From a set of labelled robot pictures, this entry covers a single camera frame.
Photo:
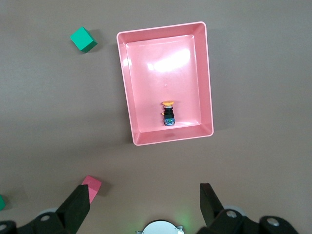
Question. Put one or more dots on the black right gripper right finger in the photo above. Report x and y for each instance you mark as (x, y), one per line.
(212, 209)

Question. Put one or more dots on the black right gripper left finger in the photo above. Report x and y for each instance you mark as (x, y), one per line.
(73, 207)

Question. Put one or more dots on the yellow push button switch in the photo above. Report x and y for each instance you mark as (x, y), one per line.
(168, 117)

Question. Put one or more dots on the pink foam cube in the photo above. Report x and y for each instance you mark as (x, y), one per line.
(93, 186)

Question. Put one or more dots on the green foam cube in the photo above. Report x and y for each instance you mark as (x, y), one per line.
(2, 202)
(83, 39)

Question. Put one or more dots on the brown table cover sheet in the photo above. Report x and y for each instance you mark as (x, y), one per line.
(256, 97)

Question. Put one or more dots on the pink plastic tray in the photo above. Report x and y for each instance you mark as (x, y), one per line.
(146, 73)

